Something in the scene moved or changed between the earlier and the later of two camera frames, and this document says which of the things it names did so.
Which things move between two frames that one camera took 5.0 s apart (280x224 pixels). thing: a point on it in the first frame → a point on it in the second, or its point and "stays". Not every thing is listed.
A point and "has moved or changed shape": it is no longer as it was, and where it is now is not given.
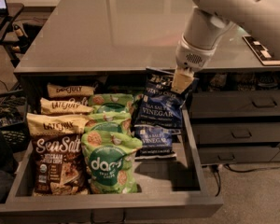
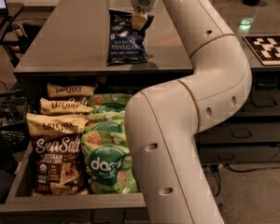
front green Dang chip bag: x=109 y=161 stays
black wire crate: x=10 y=110 stays
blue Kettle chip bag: x=161 y=105 has moved or changed shape
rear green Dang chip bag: x=110 y=103 stays
